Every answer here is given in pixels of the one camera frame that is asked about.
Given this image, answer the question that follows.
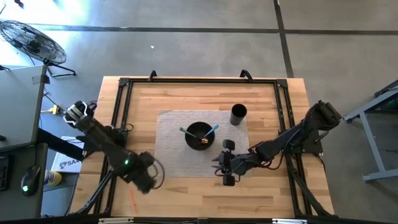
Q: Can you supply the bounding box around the white printed cardboard box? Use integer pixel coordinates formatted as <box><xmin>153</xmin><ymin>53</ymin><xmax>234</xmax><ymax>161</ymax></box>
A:
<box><xmin>51</xmin><ymin>136</ymin><xmax>84</xmax><ymax>174</ymax></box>

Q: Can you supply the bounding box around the black keyboard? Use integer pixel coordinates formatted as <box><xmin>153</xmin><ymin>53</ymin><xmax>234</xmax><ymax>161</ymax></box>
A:
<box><xmin>0</xmin><ymin>155</ymin><xmax>11</xmax><ymax>192</ymax></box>

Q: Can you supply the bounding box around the black aluminium table frame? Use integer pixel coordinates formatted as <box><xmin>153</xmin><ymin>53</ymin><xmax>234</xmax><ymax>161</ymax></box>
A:
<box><xmin>74</xmin><ymin>77</ymin><xmax>333</xmax><ymax>217</ymax></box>

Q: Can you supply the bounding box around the black floor cable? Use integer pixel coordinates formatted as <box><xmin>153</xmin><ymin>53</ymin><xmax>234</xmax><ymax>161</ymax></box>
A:
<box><xmin>43</xmin><ymin>92</ymin><xmax>63</xmax><ymax>108</ymax></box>

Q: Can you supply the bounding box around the yellow-capped white bottle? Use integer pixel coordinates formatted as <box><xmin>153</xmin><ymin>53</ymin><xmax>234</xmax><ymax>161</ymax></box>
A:
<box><xmin>43</xmin><ymin>169</ymin><xmax>63</xmax><ymax>187</ymax></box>

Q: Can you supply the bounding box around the blue-handled gold spoon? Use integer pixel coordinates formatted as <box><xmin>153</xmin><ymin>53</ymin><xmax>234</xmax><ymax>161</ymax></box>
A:
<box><xmin>200</xmin><ymin>124</ymin><xmax>220</xmax><ymax>145</ymax></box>

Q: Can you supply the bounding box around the black bowl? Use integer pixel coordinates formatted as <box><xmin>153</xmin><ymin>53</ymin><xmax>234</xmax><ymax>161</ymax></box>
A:
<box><xmin>184</xmin><ymin>121</ymin><xmax>216</xmax><ymax>152</ymax></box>

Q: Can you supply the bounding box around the black computer mouse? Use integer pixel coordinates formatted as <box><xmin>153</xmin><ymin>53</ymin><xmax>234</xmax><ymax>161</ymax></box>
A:
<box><xmin>21</xmin><ymin>165</ymin><xmax>42</xmax><ymax>197</ymax></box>

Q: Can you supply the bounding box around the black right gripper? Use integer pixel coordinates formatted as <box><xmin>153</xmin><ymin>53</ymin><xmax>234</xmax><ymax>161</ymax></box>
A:
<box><xmin>212</xmin><ymin>139</ymin><xmax>251</xmax><ymax>187</ymax></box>

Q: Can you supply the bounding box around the black floor fan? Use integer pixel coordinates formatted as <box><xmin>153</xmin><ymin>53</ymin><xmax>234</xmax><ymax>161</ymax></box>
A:
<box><xmin>0</xmin><ymin>20</ymin><xmax>77</xmax><ymax>78</ymax></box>

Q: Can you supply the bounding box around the grey desk panel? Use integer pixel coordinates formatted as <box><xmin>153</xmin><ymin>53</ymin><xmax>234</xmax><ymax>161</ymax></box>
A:
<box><xmin>0</xmin><ymin>64</ymin><xmax>48</xmax><ymax>153</ymax></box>

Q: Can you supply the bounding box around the white metal bracket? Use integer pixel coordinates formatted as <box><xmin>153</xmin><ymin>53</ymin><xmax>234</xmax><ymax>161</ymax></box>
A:
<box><xmin>272</xmin><ymin>218</ymin><xmax>308</xmax><ymax>224</ymax></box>
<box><xmin>98</xmin><ymin>217</ymin><xmax>134</xmax><ymax>224</ymax></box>

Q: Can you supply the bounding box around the grey woven placemat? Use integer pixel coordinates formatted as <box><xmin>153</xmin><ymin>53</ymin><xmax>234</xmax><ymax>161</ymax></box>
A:
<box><xmin>154</xmin><ymin>109</ymin><xmax>252</xmax><ymax>179</ymax></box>

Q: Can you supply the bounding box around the green-handled gold spoon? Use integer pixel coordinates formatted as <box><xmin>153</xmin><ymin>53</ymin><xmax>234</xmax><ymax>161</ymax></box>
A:
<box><xmin>179</xmin><ymin>126</ymin><xmax>197</xmax><ymax>139</ymax></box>

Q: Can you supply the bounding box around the black cylindrical cup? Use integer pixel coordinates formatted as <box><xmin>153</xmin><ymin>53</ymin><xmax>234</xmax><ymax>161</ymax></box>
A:
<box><xmin>229</xmin><ymin>103</ymin><xmax>248</xmax><ymax>127</ymax></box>

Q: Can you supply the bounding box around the grey metal table frame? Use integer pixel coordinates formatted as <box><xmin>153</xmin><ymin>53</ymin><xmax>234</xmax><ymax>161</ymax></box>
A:
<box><xmin>343</xmin><ymin>79</ymin><xmax>398</xmax><ymax>183</ymax></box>

